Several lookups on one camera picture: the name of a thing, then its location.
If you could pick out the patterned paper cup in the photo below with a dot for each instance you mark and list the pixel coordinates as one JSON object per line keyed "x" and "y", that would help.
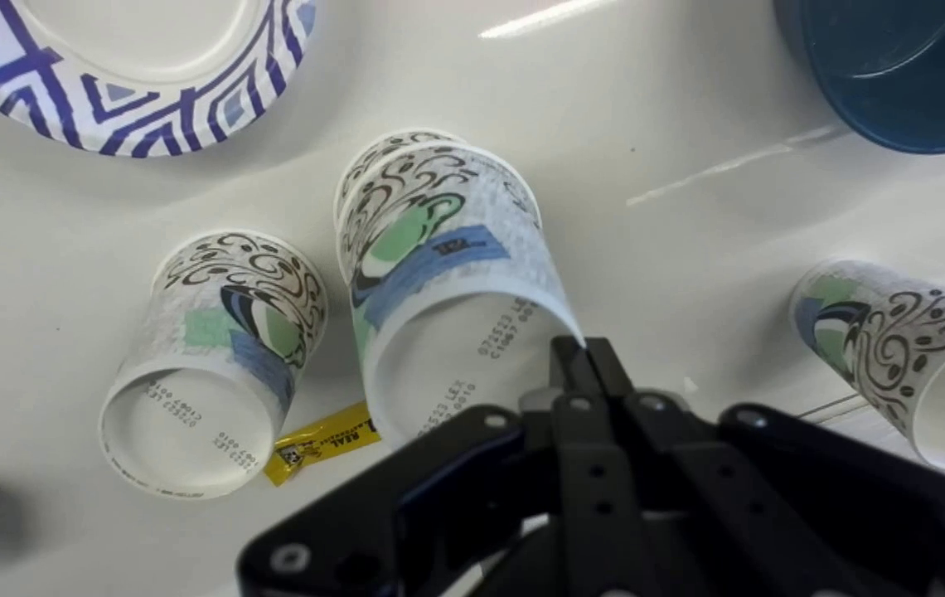
{"x": 451, "y": 288}
{"x": 378, "y": 150}
{"x": 212, "y": 365}

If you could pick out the yellow label tag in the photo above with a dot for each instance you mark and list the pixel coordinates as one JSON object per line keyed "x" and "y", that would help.
{"x": 316, "y": 444}

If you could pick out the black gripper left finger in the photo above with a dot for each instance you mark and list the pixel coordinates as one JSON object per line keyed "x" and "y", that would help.
{"x": 493, "y": 501}

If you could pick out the blue patterned paper plate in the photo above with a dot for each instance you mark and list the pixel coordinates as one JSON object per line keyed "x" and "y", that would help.
{"x": 147, "y": 77}

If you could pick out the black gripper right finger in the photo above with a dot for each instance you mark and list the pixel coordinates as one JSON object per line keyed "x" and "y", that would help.
{"x": 772, "y": 501}

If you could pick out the blue bowl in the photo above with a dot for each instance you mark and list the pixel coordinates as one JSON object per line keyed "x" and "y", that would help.
{"x": 878, "y": 66}

